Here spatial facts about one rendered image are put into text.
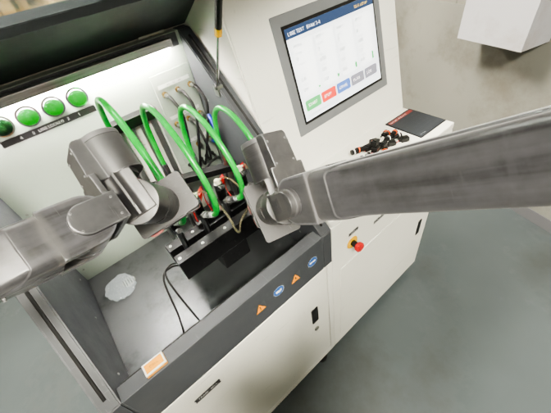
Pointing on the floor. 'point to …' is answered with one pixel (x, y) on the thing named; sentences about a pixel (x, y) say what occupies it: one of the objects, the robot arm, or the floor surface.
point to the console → (318, 141)
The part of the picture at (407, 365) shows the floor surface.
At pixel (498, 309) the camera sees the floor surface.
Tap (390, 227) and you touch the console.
